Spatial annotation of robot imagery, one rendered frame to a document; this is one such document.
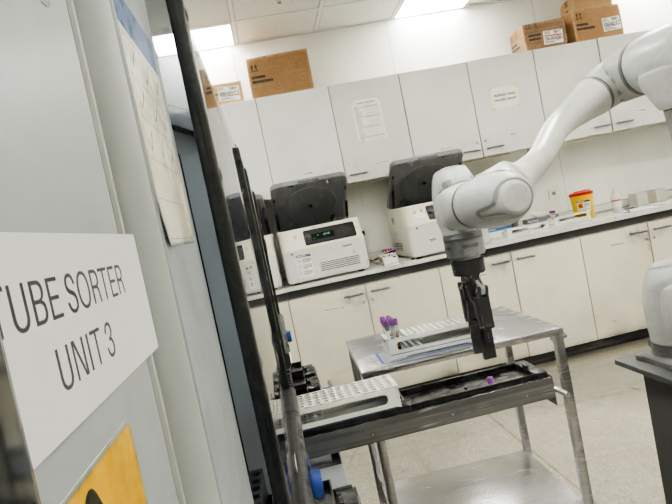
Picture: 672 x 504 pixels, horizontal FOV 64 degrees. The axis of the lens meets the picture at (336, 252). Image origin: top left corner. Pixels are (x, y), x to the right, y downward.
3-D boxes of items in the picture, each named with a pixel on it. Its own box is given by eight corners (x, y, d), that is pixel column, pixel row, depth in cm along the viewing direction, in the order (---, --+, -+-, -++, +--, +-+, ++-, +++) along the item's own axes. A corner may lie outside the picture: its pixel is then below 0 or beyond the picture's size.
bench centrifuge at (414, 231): (413, 260, 361) (393, 158, 358) (393, 256, 423) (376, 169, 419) (492, 243, 367) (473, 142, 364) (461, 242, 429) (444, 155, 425)
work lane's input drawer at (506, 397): (263, 482, 116) (254, 441, 116) (263, 456, 130) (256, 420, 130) (576, 401, 125) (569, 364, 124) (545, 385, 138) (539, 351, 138)
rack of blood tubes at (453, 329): (389, 360, 159) (385, 340, 159) (383, 353, 169) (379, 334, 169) (486, 339, 162) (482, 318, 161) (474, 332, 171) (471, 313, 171)
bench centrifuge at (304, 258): (289, 287, 352) (267, 182, 348) (285, 279, 413) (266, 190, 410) (372, 269, 358) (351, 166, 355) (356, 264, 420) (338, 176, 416)
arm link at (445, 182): (431, 238, 129) (457, 236, 116) (418, 173, 128) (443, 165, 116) (471, 229, 132) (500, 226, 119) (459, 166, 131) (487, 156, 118)
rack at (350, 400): (273, 444, 118) (267, 416, 118) (272, 428, 128) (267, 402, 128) (403, 411, 122) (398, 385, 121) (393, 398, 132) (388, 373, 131)
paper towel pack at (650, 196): (638, 205, 429) (636, 193, 429) (629, 206, 440) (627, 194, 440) (668, 199, 430) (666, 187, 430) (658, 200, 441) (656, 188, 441)
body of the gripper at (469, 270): (445, 259, 130) (452, 297, 130) (457, 261, 121) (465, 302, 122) (474, 253, 130) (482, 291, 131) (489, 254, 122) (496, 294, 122)
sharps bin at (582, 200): (581, 220, 406) (575, 191, 405) (568, 220, 423) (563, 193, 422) (602, 215, 408) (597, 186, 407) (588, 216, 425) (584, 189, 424)
